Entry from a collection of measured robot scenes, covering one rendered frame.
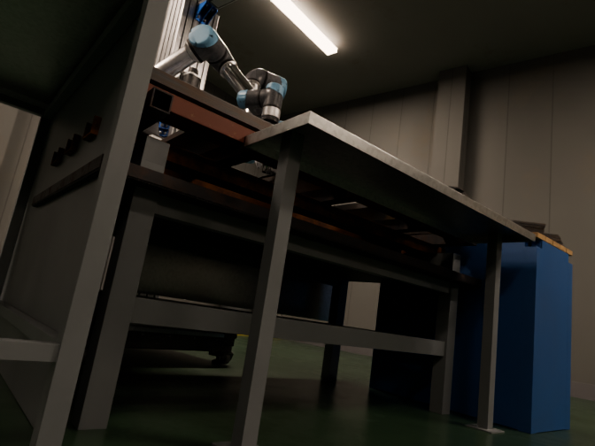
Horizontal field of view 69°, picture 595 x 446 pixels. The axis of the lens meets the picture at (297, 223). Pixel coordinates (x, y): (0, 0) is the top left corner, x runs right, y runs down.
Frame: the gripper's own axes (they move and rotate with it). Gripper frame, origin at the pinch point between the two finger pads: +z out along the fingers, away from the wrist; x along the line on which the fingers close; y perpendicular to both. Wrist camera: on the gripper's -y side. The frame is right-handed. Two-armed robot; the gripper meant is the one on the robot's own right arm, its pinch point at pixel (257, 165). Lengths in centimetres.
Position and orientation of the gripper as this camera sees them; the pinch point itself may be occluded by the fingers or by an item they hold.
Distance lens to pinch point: 173.6
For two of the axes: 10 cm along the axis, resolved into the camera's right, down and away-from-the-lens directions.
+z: -1.5, 9.7, -2.1
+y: 7.5, 2.4, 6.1
